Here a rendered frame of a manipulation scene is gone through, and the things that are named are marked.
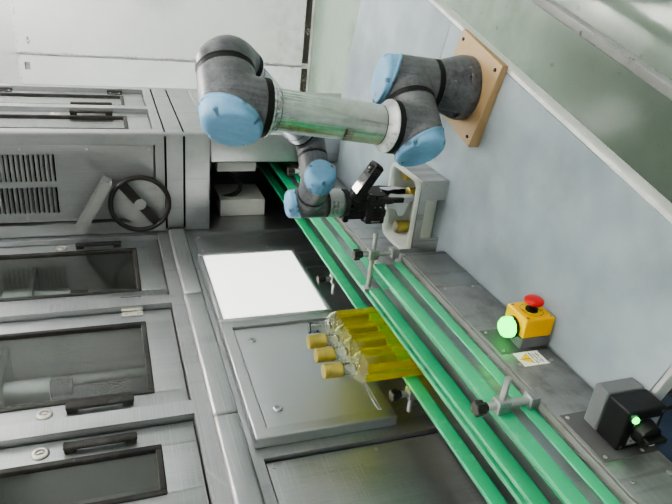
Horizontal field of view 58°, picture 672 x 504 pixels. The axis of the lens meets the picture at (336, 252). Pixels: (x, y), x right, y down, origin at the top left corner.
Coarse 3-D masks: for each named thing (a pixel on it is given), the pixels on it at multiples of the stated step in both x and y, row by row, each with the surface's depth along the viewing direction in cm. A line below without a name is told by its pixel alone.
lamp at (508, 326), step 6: (504, 318) 124; (510, 318) 124; (516, 318) 124; (498, 324) 125; (504, 324) 123; (510, 324) 123; (516, 324) 123; (498, 330) 126; (504, 330) 123; (510, 330) 123; (516, 330) 123; (504, 336) 124; (510, 336) 124; (516, 336) 124
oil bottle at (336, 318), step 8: (336, 312) 154; (344, 312) 155; (352, 312) 155; (360, 312) 155; (368, 312) 156; (376, 312) 156; (328, 320) 153; (336, 320) 151; (344, 320) 151; (352, 320) 152; (360, 320) 153; (368, 320) 153
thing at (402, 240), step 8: (392, 168) 171; (400, 168) 166; (392, 176) 172; (400, 176) 173; (408, 176) 162; (392, 184) 173; (400, 184) 174; (408, 184) 175; (416, 184) 158; (416, 192) 158; (416, 200) 159; (408, 208) 178; (416, 208) 160; (392, 216) 178; (400, 216) 179; (408, 216) 179; (384, 224) 179; (392, 224) 179; (384, 232) 178; (392, 232) 178; (400, 232) 178; (408, 232) 164; (392, 240) 174; (400, 240) 173; (408, 240) 164; (400, 248) 169; (408, 248) 165
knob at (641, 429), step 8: (640, 424) 98; (648, 424) 97; (632, 432) 98; (640, 432) 97; (648, 432) 97; (656, 432) 97; (640, 440) 97; (648, 440) 96; (656, 440) 96; (664, 440) 97
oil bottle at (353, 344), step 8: (352, 336) 145; (360, 336) 145; (368, 336) 146; (376, 336) 146; (384, 336) 146; (392, 336) 147; (344, 344) 143; (352, 344) 142; (360, 344) 142; (368, 344) 143; (376, 344) 143; (384, 344) 143; (392, 344) 144; (400, 344) 145; (352, 352) 141; (344, 360) 144
